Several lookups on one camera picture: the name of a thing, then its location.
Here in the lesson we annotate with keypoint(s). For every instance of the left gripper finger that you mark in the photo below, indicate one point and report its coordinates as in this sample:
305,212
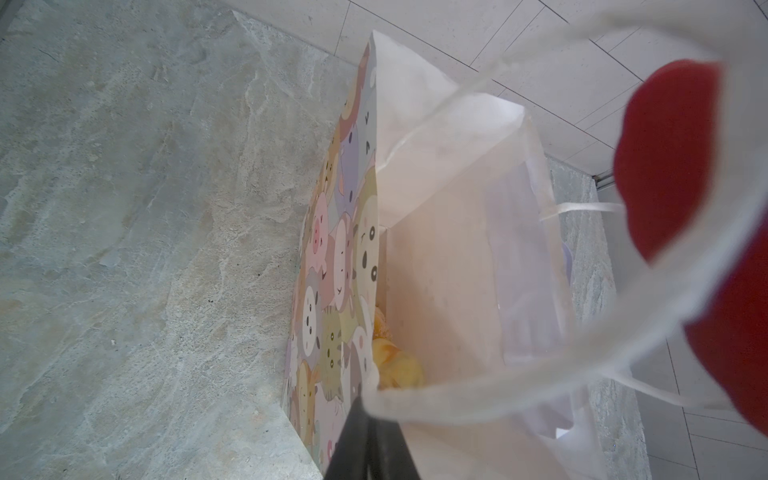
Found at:
370,448

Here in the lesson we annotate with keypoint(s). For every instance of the orange oval fake bread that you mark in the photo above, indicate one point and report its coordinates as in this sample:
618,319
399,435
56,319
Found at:
397,368

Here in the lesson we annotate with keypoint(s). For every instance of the white cartoon paper bag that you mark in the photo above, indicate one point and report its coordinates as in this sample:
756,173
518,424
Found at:
436,205

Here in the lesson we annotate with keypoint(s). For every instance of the red metal tongs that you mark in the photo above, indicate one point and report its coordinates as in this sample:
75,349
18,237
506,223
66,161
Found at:
662,168

